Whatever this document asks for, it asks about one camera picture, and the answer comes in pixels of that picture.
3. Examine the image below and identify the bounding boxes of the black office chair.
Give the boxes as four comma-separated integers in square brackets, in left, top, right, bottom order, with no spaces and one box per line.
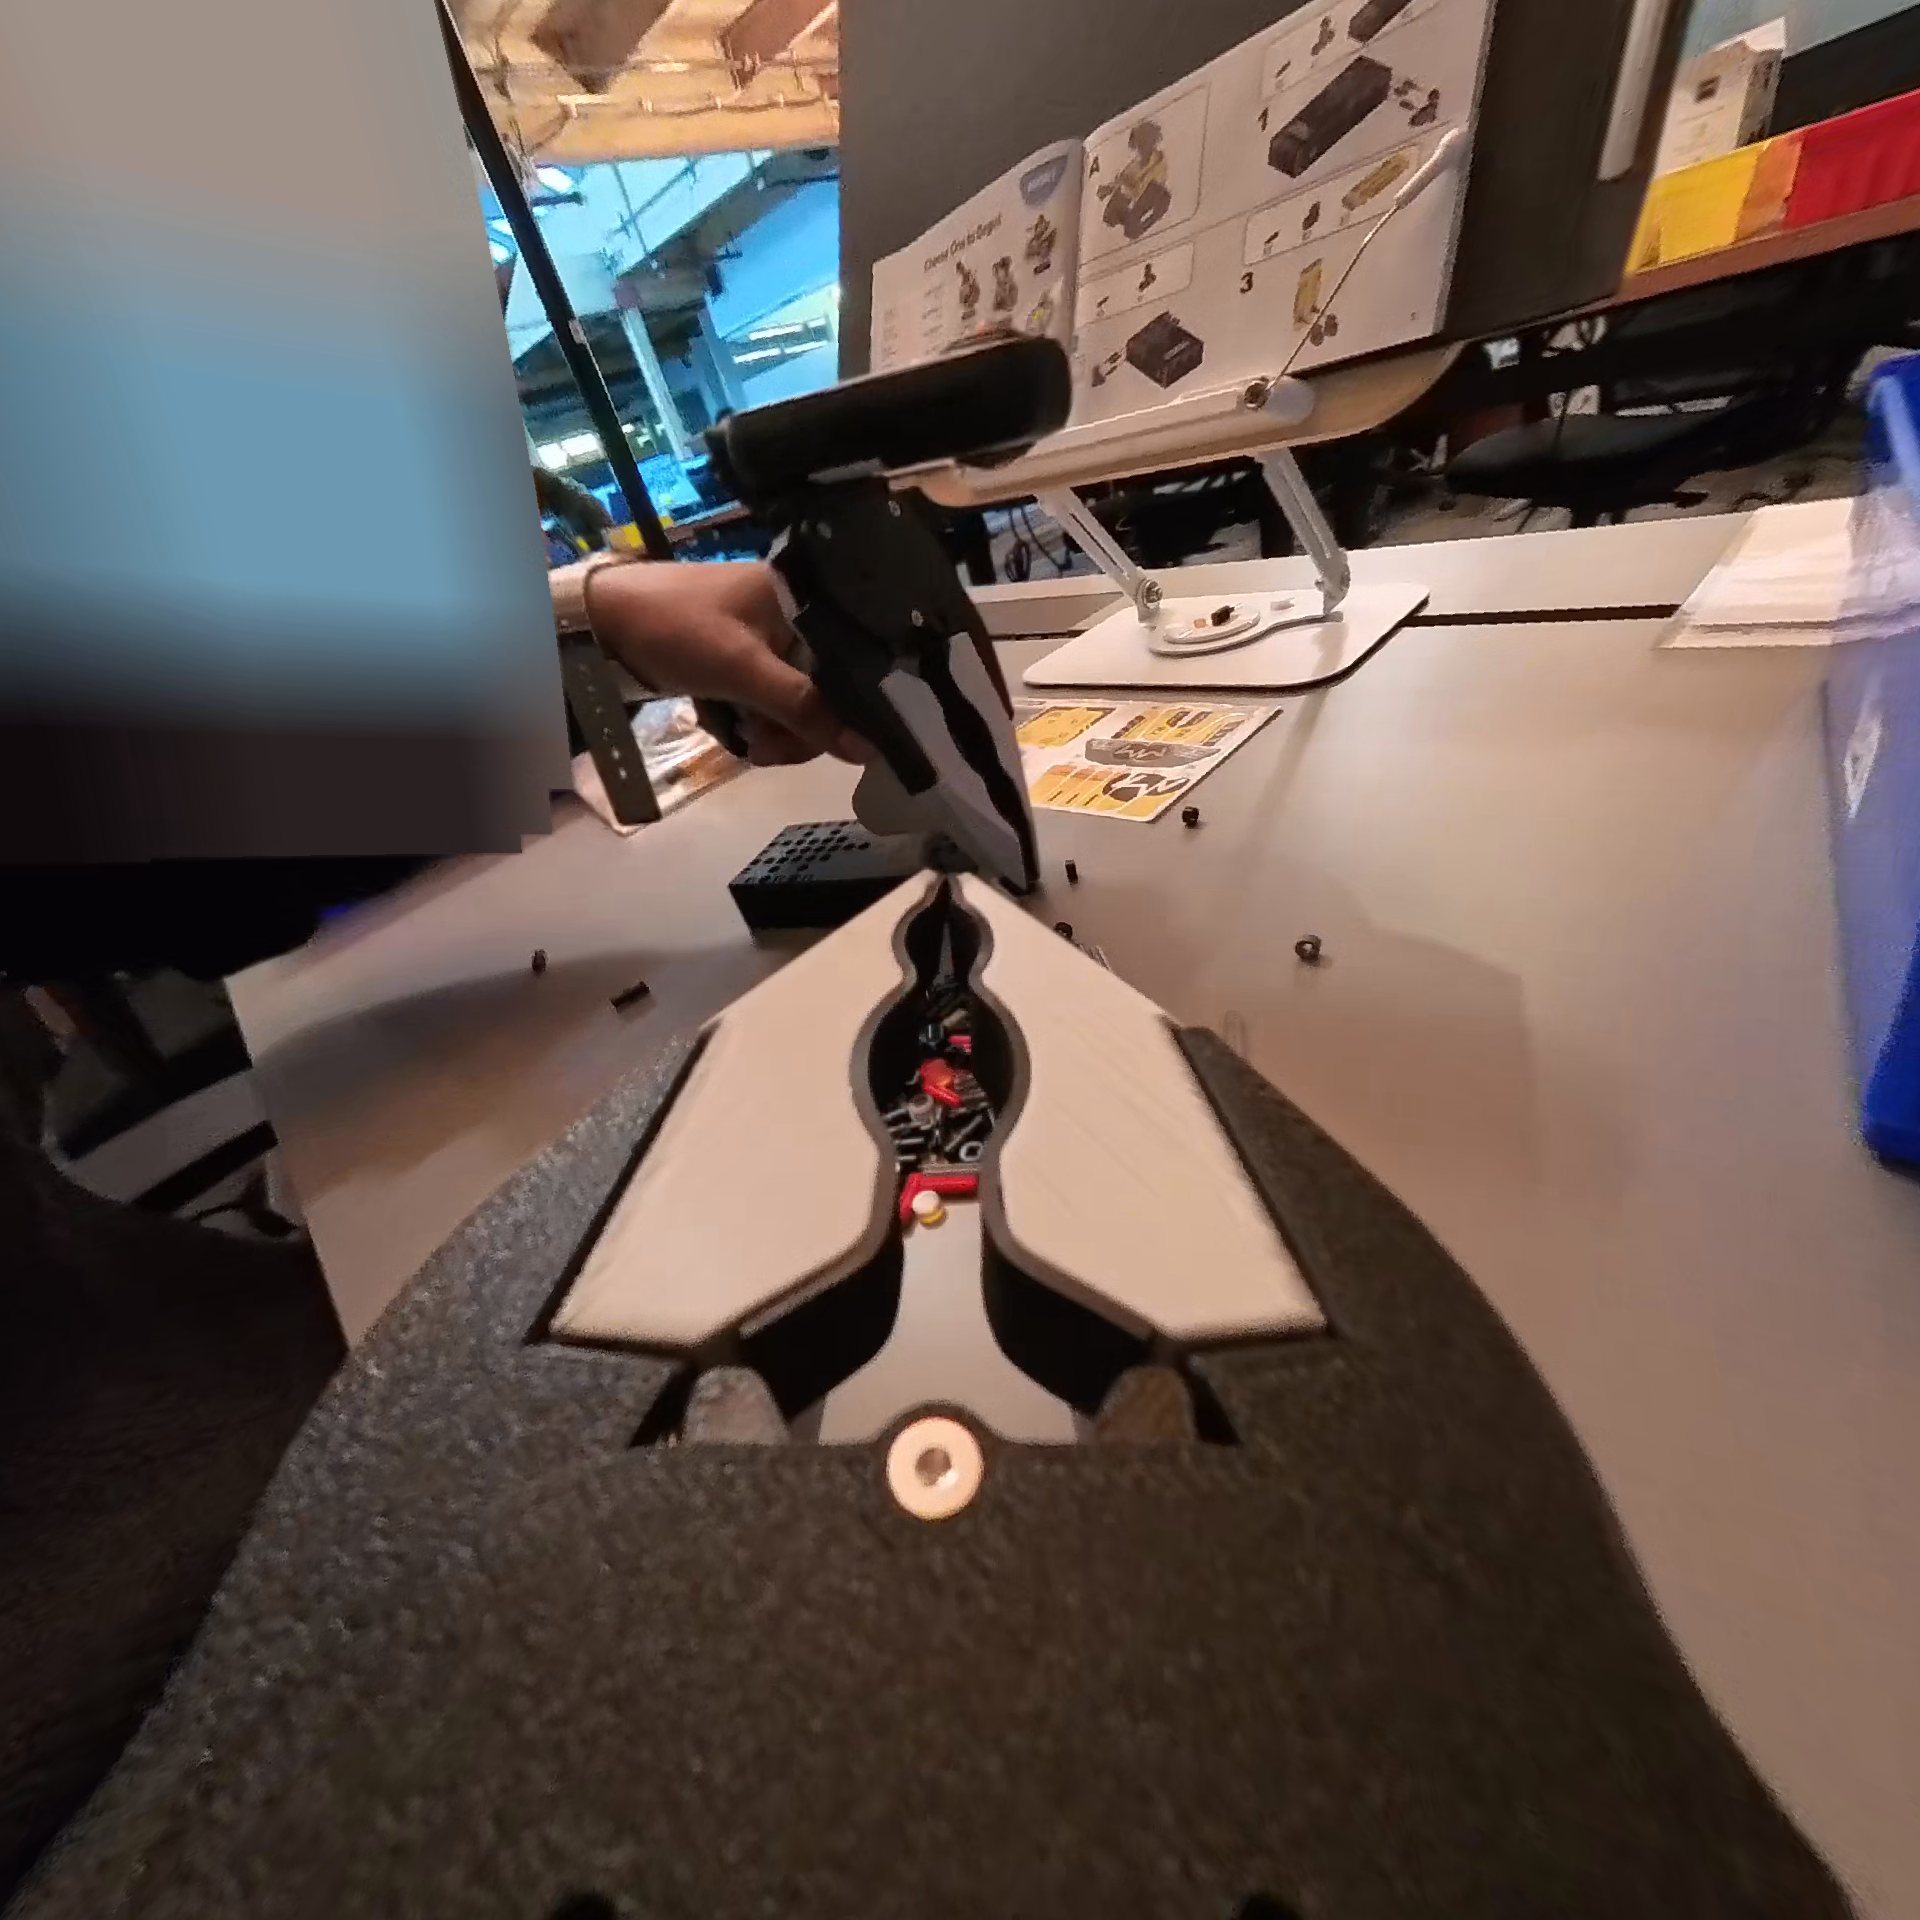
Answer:
[1440,391,1741,519]

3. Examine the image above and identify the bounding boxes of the blue plastic bin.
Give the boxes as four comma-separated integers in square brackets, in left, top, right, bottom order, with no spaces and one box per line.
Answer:
[1823,353,1920,1174]

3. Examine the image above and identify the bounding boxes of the silver mesh watch band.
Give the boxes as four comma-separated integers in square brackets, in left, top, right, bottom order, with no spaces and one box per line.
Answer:
[567,627,665,827]

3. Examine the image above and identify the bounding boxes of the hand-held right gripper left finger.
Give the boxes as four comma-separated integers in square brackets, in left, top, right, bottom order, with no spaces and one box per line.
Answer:
[546,871,951,1344]

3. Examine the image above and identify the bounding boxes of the long wooden table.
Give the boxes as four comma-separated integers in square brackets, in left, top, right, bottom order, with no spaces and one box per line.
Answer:
[1621,194,1920,308]

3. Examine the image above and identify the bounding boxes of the yellow grey sticker sheet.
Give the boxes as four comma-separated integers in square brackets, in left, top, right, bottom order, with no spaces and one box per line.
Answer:
[1012,697,1280,826]

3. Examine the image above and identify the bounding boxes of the black steel post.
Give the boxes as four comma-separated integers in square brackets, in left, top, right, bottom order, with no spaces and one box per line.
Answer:
[434,0,663,566]

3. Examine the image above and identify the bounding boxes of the person's left hand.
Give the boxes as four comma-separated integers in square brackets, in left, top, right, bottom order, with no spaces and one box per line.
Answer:
[586,559,867,770]

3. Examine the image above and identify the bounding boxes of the red storage bin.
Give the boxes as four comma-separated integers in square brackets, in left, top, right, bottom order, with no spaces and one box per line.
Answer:
[1792,97,1920,220]

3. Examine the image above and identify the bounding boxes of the yellow storage bin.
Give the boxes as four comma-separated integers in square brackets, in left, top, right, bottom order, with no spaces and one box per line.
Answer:
[1627,142,1801,273]

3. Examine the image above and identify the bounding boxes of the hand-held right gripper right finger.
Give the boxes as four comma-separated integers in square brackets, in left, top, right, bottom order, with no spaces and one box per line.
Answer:
[951,871,1329,1343]

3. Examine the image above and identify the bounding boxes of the black perforated plastic box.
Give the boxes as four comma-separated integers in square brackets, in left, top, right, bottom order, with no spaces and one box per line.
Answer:
[729,816,932,939]

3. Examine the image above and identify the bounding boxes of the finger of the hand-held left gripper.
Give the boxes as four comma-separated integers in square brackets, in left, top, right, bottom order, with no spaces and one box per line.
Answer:
[848,663,973,836]
[936,633,1047,897]

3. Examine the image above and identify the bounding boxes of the open instruction booklet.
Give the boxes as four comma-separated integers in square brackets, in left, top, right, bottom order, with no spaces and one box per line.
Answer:
[872,0,1499,414]

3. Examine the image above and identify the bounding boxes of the white book stand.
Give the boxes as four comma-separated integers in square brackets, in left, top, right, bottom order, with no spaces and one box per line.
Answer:
[915,129,1473,694]

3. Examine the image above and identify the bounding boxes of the white cardboard box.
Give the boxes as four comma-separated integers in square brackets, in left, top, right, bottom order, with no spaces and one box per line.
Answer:
[1681,16,1787,160]

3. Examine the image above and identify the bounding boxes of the clear plastic sleeve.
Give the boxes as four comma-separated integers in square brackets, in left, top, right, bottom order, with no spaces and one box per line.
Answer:
[1656,504,1864,649]

